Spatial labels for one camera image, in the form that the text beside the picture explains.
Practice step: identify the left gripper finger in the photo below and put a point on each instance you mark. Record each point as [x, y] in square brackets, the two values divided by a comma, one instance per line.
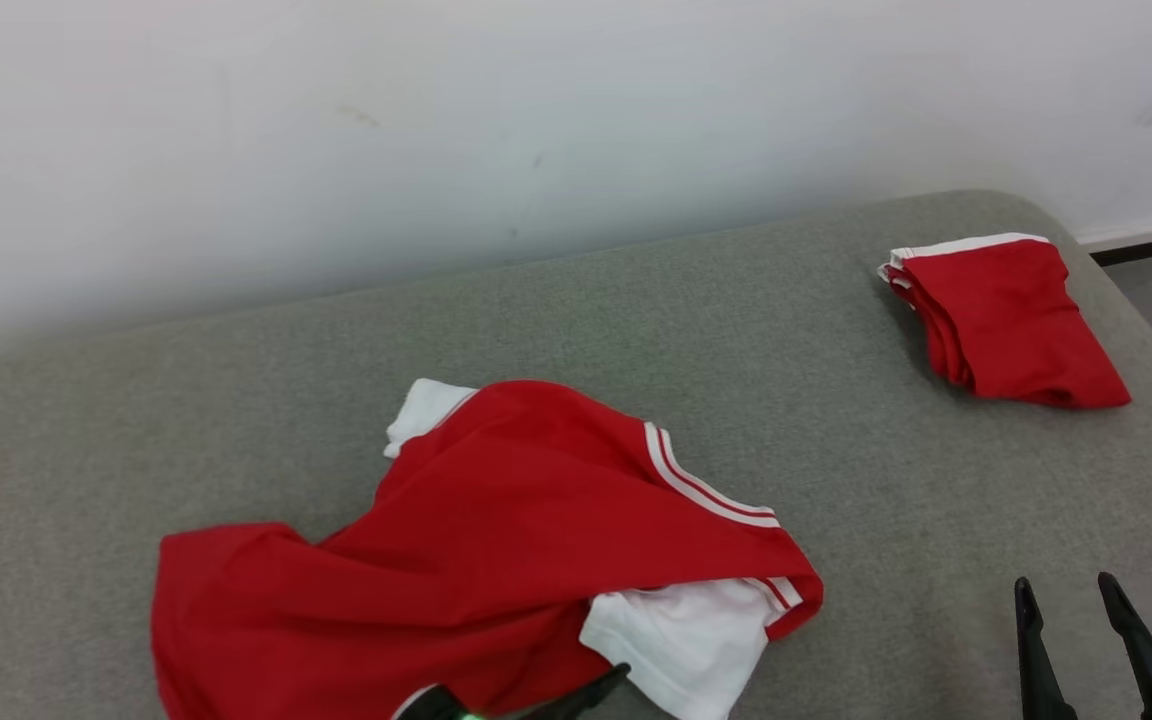
[576, 700]

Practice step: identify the red shirt with white sleeves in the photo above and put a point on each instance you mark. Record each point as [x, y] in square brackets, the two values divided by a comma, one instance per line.
[496, 540]

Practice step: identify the red Bulls 23 shorts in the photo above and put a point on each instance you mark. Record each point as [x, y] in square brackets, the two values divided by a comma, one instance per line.
[1016, 320]

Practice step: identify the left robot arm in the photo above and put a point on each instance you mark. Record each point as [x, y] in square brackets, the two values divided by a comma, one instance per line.
[436, 705]

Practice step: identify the white skirting board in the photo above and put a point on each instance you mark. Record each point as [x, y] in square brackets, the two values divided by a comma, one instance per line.
[1151, 226]

